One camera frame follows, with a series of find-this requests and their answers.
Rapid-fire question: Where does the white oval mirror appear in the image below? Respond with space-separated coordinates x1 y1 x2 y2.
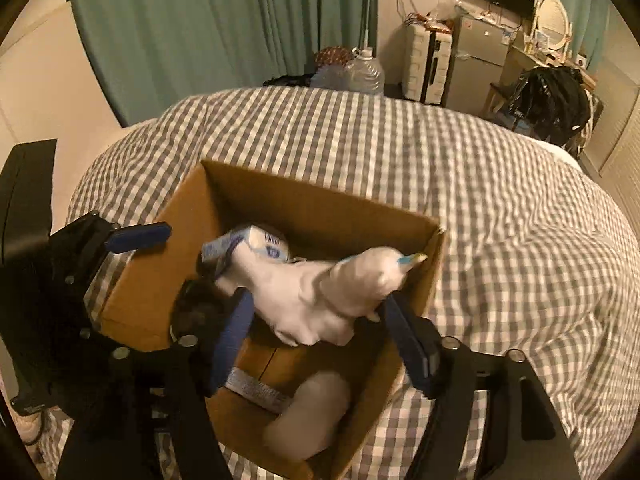
532 0 571 51

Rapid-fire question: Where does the white suitcase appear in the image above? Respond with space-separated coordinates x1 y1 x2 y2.
402 25 453 107

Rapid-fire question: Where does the narrow green curtain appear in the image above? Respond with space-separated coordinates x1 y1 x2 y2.
545 0 613 56

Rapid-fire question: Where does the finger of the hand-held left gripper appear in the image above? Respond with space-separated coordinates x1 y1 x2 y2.
59 210 173 282

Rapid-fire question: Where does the dark cloth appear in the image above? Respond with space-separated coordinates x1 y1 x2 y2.
172 280 228 341

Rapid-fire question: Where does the grey checked blanket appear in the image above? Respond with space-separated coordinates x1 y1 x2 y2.
37 85 640 480

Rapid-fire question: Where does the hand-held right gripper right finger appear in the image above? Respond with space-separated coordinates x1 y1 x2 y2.
382 292 583 480

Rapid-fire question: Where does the dressing table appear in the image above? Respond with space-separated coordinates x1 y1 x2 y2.
510 42 598 91

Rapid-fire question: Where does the silver fridge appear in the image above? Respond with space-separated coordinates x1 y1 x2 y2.
442 14 511 111

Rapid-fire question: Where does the blue white tissue pack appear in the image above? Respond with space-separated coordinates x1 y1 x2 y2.
201 225 293 278

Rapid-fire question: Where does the clear plastic bag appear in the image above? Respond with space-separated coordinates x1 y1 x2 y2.
430 0 461 21

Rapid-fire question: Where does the white plush toy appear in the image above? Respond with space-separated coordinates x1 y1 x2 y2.
215 246 428 347

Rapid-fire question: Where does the brown cardboard box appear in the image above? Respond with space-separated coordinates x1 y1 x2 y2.
97 160 446 480

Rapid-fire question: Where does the wide green curtain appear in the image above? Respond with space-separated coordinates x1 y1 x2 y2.
62 0 378 128

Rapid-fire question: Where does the black jacket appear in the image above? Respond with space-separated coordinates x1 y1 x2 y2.
500 66 593 146

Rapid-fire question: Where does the floral bag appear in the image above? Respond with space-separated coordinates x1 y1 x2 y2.
315 46 356 68

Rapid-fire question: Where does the white louvred wardrobe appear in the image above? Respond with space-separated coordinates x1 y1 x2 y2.
582 55 640 201

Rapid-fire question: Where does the large clear water bottle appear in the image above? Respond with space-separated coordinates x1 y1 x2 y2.
345 46 385 96

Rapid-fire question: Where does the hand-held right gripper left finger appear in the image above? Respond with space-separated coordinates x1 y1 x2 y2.
55 287 257 480

